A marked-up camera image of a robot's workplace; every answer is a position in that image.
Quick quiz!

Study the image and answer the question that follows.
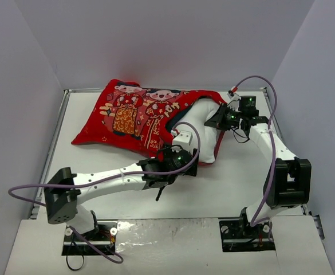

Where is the red printed pillowcase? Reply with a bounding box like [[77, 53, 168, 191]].
[[72, 79, 224, 157]]

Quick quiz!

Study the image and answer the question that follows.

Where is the white pillow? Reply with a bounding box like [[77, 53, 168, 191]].
[[165, 98, 219, 164]]

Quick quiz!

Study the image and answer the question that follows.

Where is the thin black cable loop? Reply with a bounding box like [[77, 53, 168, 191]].
[[66, 243, 85, 272]]

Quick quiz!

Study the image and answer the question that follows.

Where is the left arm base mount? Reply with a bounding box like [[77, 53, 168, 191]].
[[61, 220, 117, 256]]

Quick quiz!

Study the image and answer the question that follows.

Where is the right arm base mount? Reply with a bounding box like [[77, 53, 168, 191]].
[[219, 218, 275, 253]]

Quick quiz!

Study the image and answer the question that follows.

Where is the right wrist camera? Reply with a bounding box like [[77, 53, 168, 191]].
[[228, 87, 241, 105]]

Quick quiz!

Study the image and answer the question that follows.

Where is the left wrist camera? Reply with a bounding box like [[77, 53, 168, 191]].
[[171, 130, 192, 151]]

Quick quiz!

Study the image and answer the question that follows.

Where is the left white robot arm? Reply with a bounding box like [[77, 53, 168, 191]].
[[44, 145, 199, 239]]

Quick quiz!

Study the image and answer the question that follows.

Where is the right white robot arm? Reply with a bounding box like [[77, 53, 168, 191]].
[[205, 96, 312, 237]]

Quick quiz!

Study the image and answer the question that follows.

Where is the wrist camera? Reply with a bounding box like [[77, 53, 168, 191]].
[[171, 130, 192, 151], [228, 87, 241, 105]]

